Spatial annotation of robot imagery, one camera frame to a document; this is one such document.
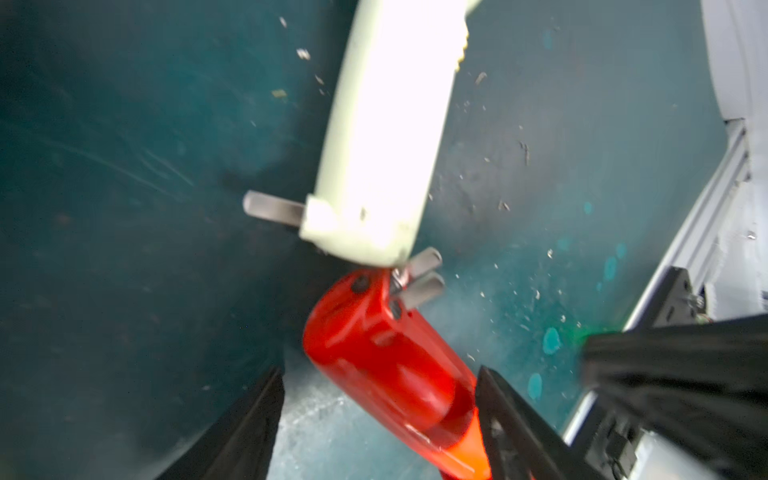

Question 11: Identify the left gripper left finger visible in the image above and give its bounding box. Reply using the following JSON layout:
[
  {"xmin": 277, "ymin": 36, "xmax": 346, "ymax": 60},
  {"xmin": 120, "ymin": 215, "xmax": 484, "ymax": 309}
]
[{"xmin": 159, "ymin": 367, "xmax": 285, "ymax": 480}]

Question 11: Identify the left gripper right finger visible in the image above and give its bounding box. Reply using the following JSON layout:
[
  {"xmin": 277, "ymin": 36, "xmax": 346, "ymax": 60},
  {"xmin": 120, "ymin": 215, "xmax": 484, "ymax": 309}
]
[{"xmin": 475, "ymin": 366, "xmax": 591, "ymax": 480}]

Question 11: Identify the red flashlight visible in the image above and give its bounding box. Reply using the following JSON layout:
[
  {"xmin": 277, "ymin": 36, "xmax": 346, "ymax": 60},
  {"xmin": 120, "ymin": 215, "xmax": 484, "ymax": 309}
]
[{"xmin": 302, "ymin": 247, "xmax": 492, "ymax": 479}]

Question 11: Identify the pale green flashlight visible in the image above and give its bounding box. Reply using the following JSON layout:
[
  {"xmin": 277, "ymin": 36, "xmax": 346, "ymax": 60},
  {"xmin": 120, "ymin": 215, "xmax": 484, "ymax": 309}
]
[{"xmin": 242, "ymin": 1, "xmax": 470, "ymax": 267}]

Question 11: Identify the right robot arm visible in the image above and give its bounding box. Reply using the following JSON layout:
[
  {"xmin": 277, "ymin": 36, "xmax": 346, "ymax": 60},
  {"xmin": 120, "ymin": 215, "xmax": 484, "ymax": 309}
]
[{"xmin": 568, "ymin": 1, "xmax": 767, "ymax": 479}]

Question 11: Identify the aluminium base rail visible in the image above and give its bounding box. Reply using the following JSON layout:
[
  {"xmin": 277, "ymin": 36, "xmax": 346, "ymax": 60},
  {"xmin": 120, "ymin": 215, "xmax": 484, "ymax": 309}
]
[{"xmin": 564, "ymin": 119, "xmax": 767, "ymax": 479}]

